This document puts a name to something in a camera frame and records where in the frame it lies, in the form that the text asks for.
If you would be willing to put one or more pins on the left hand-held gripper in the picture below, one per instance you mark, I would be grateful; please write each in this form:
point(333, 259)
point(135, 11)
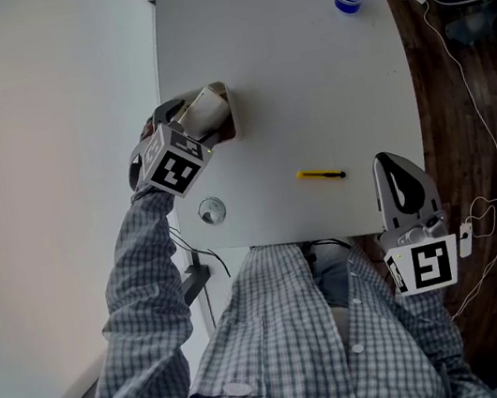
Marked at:
point(174, 168)

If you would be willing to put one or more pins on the person's plaid shirt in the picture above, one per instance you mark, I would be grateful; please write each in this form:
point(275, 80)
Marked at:
point(280, 354)

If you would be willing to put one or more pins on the person's left hand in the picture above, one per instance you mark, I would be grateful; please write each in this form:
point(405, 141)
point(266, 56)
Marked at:
point(147, 129)

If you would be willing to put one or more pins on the yellow utility knife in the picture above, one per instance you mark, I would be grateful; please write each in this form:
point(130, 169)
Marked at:
point(318, 174)

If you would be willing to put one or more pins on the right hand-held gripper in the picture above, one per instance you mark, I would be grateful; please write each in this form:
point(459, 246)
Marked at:
point(427, 266)

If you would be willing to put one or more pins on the person's right forearm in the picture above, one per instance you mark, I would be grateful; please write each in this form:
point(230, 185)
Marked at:
point(429, 318)

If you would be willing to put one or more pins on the person's left forearm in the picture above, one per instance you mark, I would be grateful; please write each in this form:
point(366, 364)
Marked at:
point(145, 259)

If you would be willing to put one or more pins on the white rectangular block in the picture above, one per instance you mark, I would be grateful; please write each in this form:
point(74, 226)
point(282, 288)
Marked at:
point(206, 110)

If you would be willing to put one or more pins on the person's legs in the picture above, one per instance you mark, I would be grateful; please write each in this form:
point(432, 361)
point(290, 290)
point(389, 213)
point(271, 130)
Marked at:
point(333, 273)

